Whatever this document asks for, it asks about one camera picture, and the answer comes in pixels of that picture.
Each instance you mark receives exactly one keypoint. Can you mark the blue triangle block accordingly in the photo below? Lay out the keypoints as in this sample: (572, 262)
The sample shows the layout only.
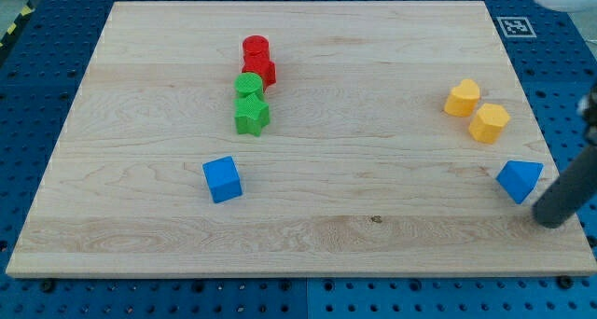
(519, 178)

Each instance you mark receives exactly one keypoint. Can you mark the yellow hexagon block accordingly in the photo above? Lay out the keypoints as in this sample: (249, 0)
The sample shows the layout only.
(488, 123)

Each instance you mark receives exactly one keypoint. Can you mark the green star block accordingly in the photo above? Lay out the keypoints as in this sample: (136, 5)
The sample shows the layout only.
(251, 115)

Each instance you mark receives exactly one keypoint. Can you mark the blue cube block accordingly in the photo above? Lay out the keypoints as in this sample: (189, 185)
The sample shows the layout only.
(222, 179)

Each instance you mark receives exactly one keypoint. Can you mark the green cylinder block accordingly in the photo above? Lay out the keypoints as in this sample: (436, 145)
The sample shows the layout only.
(248, 83)

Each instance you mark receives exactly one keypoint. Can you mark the red star block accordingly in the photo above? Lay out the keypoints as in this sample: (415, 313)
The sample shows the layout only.
(263, 66)

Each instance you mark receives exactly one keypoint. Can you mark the wooden board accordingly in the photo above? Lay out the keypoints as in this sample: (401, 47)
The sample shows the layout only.
(359, 173)

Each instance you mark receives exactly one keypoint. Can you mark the red cylinder block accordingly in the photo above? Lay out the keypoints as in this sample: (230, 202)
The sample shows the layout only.
(256, 46)

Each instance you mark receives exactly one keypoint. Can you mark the yellow heart block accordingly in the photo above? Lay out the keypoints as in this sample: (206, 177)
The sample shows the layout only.
(462, 99)

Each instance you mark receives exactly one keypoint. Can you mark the white fiducial marker tag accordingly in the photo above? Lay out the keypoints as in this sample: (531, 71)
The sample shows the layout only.
(516, 27)

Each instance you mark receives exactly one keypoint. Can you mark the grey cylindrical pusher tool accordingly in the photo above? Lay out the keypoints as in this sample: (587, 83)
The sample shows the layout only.
(576, 185)

